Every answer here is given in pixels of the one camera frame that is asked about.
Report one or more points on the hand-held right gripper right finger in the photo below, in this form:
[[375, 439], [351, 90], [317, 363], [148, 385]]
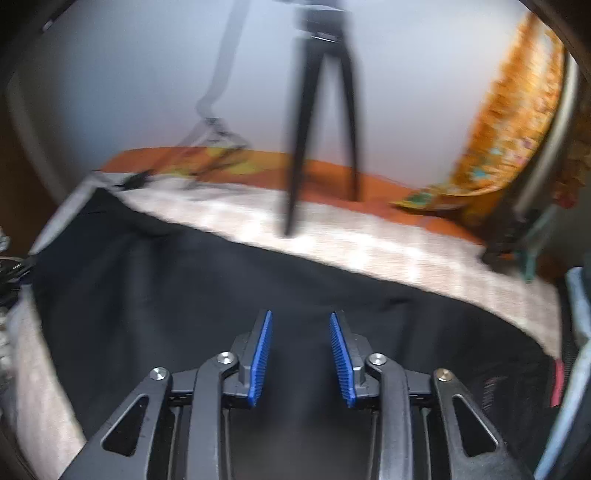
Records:
[[341, 360]]

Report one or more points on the folded blue jeans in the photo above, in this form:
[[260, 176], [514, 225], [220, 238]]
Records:
[[577, 295]]

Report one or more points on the black pants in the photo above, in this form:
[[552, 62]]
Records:
[[184, 286]]

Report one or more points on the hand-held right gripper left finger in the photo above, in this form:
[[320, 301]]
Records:
[[261, 360]]

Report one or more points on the orange bed sheet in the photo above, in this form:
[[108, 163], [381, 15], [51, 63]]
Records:
[[152, 159]]

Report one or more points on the folded silver tripod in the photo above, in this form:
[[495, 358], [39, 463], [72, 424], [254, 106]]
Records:
[[549, 147]]

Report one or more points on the orange patterned scarf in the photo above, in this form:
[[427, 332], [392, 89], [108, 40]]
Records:
[[508, 138]]

